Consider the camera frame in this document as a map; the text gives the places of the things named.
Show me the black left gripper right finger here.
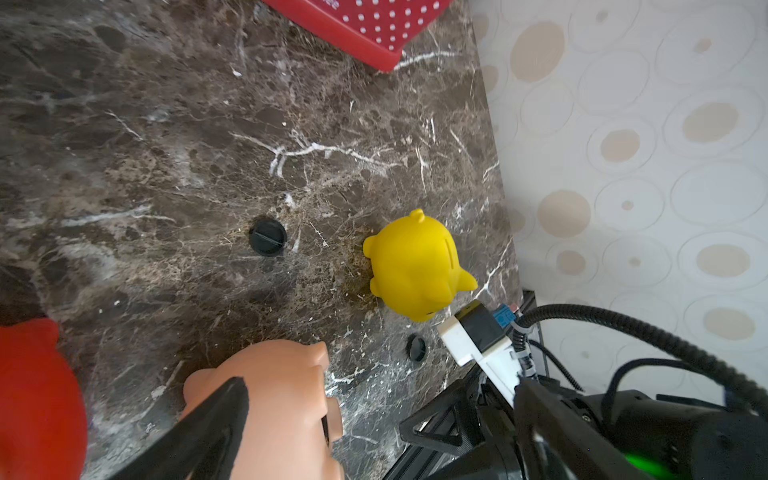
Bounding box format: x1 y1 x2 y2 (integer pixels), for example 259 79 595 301
514 379 652 479

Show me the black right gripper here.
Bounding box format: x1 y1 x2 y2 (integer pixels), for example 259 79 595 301
383 299 768 480

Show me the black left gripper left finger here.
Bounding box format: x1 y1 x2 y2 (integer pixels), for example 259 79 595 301
111 377 249 480

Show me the pink piggy bank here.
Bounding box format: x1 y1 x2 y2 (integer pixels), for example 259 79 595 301
182 340 345 479

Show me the red piggy bank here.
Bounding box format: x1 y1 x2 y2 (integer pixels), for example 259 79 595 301
1 318 87 479

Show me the black round plug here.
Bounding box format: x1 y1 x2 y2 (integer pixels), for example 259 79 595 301
405 334 428 364
248 216 288 257

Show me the yellow piggy bank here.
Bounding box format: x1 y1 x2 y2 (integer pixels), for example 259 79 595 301
363 209 478 323

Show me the red polka dot toaster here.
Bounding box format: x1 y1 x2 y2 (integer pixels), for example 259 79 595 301
265 0 452 72

